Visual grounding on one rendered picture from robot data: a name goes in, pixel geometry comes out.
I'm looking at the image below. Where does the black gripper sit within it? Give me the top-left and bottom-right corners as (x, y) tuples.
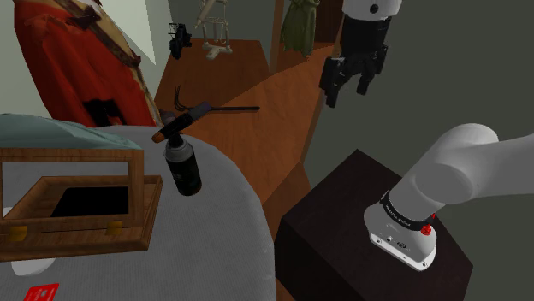
(318, 15), (394, 109)

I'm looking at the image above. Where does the white flat disc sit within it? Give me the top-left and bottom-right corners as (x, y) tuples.
(10, 257), (56, 277)

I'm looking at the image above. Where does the black spray bottle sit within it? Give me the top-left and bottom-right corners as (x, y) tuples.
(163, 133), (203, 198)

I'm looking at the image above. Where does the brown and black stick tool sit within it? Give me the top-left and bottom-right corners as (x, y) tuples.
(151, 102), (213, 145)

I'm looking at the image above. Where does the open wooden box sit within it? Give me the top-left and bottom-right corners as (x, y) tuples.
(0, 147), (163, 263)

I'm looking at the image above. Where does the black long-handled rake tool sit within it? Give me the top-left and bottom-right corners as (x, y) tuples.
(174, 85), (261, 114)

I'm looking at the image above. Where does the large red picture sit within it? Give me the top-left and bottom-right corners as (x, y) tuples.
(12, 0), (163, 128)

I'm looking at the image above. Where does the dark robot stand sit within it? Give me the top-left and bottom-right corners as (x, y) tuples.
(274, 149), (474, 301)

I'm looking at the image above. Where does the grey bed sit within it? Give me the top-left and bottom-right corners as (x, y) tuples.
(0, 124), (277, 301)

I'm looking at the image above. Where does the teal pillow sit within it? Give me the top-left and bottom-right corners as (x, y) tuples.
(0, 113), (143, 151)

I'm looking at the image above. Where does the red card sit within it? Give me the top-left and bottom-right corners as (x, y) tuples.
(22, 282), (60, 301)

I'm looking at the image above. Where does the white frame stand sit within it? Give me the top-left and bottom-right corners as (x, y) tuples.
(193, 0), (234, 61)

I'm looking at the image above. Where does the black wall-hung object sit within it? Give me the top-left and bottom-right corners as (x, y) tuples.
(168, 22), (193, 61)

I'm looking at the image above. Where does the green hanging coat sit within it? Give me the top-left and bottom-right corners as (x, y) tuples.
(279, 0), (322, 59)

